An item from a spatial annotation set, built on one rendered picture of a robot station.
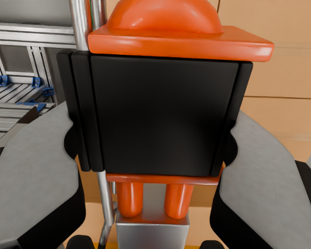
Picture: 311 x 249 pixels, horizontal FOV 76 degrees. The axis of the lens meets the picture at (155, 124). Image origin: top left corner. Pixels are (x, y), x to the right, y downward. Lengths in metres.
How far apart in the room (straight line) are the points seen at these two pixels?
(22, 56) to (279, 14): 1.20
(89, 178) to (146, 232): 0.29
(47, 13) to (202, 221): 1.33
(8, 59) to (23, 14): 0.29
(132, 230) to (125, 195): 0.04
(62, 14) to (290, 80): 1.22
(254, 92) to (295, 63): 0.17
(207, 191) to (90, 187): 0.24
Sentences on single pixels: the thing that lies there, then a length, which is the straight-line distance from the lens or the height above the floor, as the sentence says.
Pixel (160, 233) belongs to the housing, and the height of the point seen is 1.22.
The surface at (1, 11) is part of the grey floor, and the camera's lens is 1.58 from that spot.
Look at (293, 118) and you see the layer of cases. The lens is 1.08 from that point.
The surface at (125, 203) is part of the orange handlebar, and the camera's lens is 0.17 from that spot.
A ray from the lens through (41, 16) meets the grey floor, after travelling 1.47.
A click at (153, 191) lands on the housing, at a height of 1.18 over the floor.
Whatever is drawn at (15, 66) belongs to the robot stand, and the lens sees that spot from 1.39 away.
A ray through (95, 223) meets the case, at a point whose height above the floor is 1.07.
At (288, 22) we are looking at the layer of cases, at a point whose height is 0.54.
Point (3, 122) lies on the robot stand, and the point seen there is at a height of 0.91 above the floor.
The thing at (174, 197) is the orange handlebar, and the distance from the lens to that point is 0.16.
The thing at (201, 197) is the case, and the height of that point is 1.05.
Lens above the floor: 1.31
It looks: 57 degrees down
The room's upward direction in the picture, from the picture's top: 179 degrees counter-clockwise
